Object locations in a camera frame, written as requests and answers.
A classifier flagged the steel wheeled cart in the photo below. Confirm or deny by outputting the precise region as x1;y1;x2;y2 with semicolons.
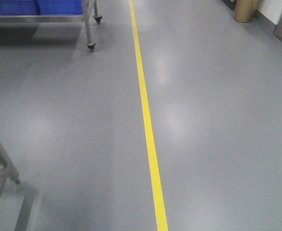
0;0;102;52

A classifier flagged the blue bin on cart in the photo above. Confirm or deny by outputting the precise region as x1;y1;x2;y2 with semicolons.
37;0;83;15
0;0;40;15

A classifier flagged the tan cylindrical waste bin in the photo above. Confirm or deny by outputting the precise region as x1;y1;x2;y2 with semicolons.
234;0;261;23

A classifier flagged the steel frame near camera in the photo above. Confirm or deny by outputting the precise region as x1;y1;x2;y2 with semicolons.
0;142;37;231

